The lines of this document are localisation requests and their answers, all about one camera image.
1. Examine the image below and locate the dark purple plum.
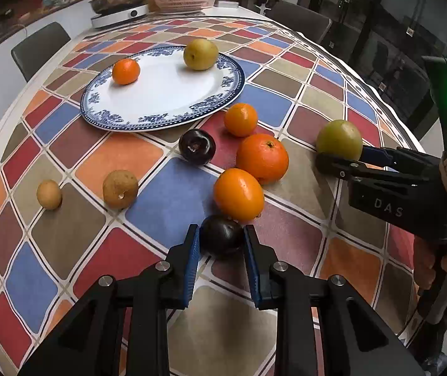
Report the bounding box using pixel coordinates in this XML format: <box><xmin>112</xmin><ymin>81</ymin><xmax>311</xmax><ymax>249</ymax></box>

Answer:
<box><xmin>200</xmin><ymin>215</ymin><xmax>245</xmax><ymax>257</ymax></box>
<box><xmin>179</xmin><ymin>128</ymin><xmax>216</xmax><ymax>165</ymax></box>

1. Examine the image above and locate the grey dining chair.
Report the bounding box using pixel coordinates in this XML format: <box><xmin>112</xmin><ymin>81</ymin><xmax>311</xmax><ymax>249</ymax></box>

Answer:
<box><xmin>11</xmin><ymin>22</ymin><xmax>71</xmax><ymax>83</ymax></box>
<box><xmin>266</xmin><ymin>1</ymin><xmax>333</xmax><ymax>44</ymax></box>

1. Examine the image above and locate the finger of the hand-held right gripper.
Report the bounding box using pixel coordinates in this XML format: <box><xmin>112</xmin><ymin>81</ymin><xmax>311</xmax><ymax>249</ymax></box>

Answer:
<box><xmin>360</xmin><ymin>145</ymin><xmax>442</xmax><ymax>170</ymax></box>
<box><xmin>316</xmin><ymin>153</ymin><xmax>440</xmax><ymax>184</ymax></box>

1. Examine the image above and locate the small brown round fruit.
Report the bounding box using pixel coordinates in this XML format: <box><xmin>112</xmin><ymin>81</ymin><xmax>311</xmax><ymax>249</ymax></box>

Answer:
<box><xmin>36</xmin><ymin>180</ymin><xmax>63</xmax><ymax>210</ymax></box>

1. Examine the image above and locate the pink woven basket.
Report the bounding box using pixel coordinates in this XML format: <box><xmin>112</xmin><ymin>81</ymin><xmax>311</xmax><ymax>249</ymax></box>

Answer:
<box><xmin>148</xmin><ymin>0</ymin><xmax>219</xmax><ymax>12</ymax></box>

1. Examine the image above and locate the colourful checked tablecloth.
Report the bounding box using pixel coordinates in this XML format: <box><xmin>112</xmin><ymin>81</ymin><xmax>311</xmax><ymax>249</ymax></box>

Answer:
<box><xmin>0</xmin><ymin>16</ymin><xmax>424</xmax><ymax>376</ymax></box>

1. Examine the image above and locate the green pear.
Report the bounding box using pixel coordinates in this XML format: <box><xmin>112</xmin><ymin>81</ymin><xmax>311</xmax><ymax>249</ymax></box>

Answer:
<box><xmin>316</xmin><ymin>120</ymin><xmax>363</xmax><ymax>162</ymax></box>

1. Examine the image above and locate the small mandarin orange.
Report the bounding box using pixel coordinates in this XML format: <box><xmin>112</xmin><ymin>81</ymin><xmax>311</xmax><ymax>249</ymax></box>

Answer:
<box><xmin>112</xmin><ymin>58</ymin><xmax>141</xmax><ymax>86</ymax></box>
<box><xmin>224</xmin><ymin>103</ymin><xmax>258</xmax><ymax>138</ymax></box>

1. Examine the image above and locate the yellow pear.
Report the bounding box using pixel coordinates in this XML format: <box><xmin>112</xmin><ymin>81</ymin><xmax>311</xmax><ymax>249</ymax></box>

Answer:
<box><xmin>183</xmin><ymin>38</ymin><xmax>219</xmax><ymax>71</ymax></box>

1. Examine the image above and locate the white induction cooker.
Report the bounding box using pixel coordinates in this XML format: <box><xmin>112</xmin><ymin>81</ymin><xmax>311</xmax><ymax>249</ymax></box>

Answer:
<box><xmin>91</xmin><ymin>3</ymin><xmax>150</xmax><ymax>29</ymax></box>

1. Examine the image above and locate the large orange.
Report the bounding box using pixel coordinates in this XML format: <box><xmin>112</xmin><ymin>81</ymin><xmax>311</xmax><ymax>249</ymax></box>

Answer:
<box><xmin>236</xmin><ymin>133</ymin><xmax>289</xmax><ymax>184</ymax></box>

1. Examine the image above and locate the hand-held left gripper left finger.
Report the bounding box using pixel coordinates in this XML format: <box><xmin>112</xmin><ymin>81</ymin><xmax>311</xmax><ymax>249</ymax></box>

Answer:
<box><xmin>18</xmin><ymin>223</ymin><xmax>201</xmax><ymax>376</ymax></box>

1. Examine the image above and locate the person's right hand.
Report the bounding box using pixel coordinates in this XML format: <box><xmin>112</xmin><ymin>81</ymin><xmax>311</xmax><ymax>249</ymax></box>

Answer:
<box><xmin>413</xmin><ymin>239</ymin><xmax>447</xmax><ymax>304</ymax></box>

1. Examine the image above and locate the blue patterned white plate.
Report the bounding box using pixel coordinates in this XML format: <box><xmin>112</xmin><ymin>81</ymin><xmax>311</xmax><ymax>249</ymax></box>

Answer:
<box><xmin>80</xmin><ymin>46</ymin><xmax>245</xmax><ymax>132</ymax></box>

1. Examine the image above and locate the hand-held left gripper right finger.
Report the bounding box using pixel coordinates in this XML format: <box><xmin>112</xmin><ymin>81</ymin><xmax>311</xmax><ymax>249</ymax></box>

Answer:
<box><xmin>243</xmin><ymin>224</ymin><xmax>428</xmax><ymax>376</ymax></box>

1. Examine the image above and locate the smooth orange fruit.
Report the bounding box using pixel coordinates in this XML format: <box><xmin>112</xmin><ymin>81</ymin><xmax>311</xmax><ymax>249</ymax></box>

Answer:
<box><xmin>213</xmin><ymin>168</ymin><xmax>265</xmax><ymax>222</ymax></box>

